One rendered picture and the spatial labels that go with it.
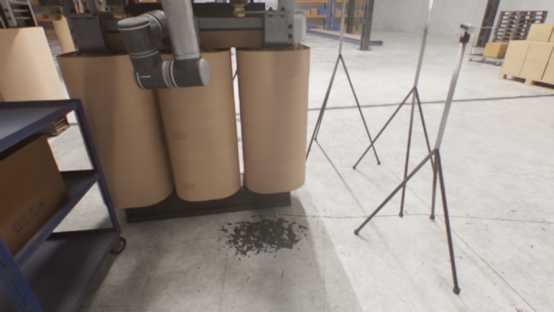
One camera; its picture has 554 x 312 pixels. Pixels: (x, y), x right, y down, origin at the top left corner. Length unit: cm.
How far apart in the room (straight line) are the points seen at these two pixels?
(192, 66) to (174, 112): 49
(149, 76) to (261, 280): 111
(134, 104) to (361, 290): 148
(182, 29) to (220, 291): 121
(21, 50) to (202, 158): 254
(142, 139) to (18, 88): 229
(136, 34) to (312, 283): 136
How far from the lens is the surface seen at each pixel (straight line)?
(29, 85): 379
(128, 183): 181
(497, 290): 189
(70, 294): 167
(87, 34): 162
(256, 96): 152
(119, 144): 170
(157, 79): 117
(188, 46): 111
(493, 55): 925
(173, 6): 111
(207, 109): 153
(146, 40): 115
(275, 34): 151
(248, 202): 199
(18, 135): 125
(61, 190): 152
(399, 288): 167
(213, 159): 165
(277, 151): 165
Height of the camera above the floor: 125
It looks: 24 degrees down
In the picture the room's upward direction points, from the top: 1 degrees counter-clockwise
